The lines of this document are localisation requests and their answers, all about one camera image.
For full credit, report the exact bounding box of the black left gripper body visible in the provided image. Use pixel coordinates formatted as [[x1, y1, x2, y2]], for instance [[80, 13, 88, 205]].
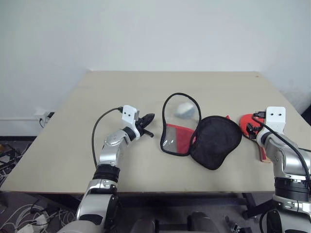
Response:
[[136, 116, 149, 138]]

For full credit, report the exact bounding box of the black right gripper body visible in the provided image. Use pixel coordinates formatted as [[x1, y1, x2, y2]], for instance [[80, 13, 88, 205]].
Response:
[[249, 125, 262, 140]]

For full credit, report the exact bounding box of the red table tennis paddle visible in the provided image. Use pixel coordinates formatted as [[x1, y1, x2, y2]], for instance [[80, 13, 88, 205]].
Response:
[[239, 113, 273, 165]]

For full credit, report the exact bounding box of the black mesh pouch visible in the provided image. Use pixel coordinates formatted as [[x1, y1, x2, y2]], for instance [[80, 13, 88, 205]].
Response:
[[159, 92, 243, 171]]

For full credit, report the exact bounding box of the white crumpled wad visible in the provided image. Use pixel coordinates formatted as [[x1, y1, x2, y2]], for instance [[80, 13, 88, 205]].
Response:
[[174, 102, 196, 119]]

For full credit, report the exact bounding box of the black metal rack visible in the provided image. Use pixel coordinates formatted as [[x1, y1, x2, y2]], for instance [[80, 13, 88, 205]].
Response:
[[0, 142, 31, 185]]

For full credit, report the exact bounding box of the white power strip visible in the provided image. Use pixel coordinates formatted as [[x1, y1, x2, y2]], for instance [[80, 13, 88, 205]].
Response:
[[14, 215, 49, 233]]

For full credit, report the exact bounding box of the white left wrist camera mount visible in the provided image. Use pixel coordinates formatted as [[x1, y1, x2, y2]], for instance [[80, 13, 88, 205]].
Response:
[[121, 104, 141, 141]]

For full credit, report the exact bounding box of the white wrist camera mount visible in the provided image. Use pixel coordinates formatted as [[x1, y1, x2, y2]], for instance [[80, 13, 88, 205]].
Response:
[[121, 104, 141, 141], [265, 105, 287, 134]]

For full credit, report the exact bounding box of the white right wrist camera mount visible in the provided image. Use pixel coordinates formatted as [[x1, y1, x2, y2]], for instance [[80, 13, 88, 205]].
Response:
[[265, 105, 287, 134]]

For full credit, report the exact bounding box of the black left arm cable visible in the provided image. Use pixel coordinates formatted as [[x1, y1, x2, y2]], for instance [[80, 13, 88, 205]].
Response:
[[91, 107, 125, 168]]

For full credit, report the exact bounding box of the small metal bracket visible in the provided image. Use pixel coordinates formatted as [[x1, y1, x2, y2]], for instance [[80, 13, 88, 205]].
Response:
[[225, 215, 252, 233]]

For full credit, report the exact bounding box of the white wall socket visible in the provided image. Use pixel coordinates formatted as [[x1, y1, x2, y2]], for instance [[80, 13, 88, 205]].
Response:
[[34, 109, 55, 128]]

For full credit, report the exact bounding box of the white wall skirting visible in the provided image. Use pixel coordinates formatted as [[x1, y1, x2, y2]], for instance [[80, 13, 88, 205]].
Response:
[[0, 117, 41, 137]]

